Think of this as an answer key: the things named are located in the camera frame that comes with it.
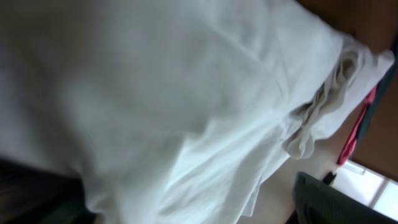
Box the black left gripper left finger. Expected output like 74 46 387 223
1 175 93 224

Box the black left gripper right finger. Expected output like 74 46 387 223
293 172 397 224

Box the white t-shirt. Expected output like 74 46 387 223
1 0 397 223

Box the red garment at right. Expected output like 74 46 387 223
336 87 377 166

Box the black garment at right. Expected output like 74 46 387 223
355 39 397 146

